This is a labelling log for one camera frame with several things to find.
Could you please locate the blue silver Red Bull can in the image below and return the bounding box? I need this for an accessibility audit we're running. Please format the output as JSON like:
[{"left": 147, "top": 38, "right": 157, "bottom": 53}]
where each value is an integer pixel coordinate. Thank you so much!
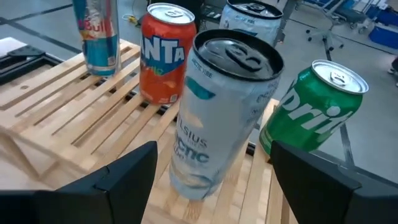
[{"left": 72, "top": 0, "right": 121, "bottom": 77}]

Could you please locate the blue storage bin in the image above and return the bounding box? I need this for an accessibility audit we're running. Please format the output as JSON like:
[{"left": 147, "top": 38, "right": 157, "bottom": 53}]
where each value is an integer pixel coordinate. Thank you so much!
[{"left": 368, "top": 23, "right": 398, "bottom": 50}]

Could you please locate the grey office chair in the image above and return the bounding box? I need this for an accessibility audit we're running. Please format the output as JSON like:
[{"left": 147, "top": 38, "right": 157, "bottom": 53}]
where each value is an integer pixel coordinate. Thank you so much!
[{"left": 295, "top": 0, "right": 346, "bottom": 52}]

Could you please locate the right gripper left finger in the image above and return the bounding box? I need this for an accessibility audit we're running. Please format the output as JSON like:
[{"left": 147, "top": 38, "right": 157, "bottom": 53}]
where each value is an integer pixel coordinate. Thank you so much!
[{"left": 0, "top": 141, "right": 159, "bottom": 224}]

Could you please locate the green Sprite can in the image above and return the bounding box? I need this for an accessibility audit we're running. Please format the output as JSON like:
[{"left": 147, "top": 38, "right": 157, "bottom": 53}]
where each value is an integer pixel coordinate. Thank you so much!
[{"left": 259, "top": 58, "right": 370, "bottom": 156}]

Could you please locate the wooden slatted shelf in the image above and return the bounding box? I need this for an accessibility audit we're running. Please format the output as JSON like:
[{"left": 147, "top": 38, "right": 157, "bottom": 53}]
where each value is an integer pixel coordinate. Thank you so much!
[{"left": 0, "top": 37, "right": 299, "bottom": 224}]

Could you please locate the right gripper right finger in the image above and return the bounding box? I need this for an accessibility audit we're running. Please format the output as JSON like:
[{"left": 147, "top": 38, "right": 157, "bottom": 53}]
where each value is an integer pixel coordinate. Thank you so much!
[{"left": 269, "top": 139, "right": 398, "bottom": 224}]

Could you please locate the white Celsius can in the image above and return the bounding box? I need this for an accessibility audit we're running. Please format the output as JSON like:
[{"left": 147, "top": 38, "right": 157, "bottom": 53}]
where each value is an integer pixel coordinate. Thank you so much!
[
  {"left": 219, "top": 0, "right": 284, "bottom": 47},
  {"left": 169, "top": 29, "right": 285, "bottom": 200}
]

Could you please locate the orange Fanta can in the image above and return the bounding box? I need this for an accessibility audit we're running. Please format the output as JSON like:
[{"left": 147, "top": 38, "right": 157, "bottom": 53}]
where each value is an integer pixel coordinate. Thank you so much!
[{"left": 139, "top": 2, "right": 198, "bottom": 105}]

